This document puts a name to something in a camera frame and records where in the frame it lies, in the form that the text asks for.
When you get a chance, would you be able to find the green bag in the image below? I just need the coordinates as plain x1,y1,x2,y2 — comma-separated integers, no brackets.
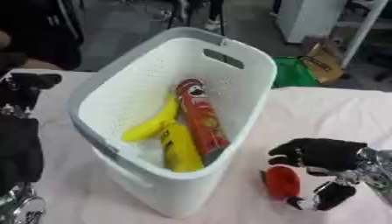
270,56,322,89

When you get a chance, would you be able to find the red oval toy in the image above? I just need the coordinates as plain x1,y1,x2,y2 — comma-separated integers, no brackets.
258,164,304,203

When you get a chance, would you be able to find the white cabinet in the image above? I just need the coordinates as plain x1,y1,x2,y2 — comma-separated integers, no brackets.
274,0,349,45

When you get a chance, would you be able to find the red cylindrical chips can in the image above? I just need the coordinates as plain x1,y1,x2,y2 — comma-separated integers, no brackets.
174,78,233,166

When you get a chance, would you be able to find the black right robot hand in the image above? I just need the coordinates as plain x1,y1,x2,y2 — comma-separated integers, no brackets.
266,137,369,212

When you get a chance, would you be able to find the person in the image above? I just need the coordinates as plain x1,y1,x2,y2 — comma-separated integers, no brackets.
0,0,86,72

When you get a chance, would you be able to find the yellow snack bag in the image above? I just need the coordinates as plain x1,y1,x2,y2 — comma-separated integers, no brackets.
159,123,206,173

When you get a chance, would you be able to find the white slanted pole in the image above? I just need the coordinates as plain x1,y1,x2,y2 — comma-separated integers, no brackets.
338,0,391,70

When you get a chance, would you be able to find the tan cardboard box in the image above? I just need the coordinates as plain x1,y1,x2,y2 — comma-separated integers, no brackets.
298,43,347,85

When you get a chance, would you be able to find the yellow toy banana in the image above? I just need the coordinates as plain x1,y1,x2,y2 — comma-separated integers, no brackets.
121,93,181,143

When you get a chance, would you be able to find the white perforated plastic basket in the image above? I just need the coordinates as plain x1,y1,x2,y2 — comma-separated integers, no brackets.
67,26,279,219

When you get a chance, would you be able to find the person's leg with white shoe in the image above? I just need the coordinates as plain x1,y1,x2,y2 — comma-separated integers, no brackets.
203,0,227,32

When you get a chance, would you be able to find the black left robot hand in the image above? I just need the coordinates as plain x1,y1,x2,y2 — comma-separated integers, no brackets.
0,72,65,193

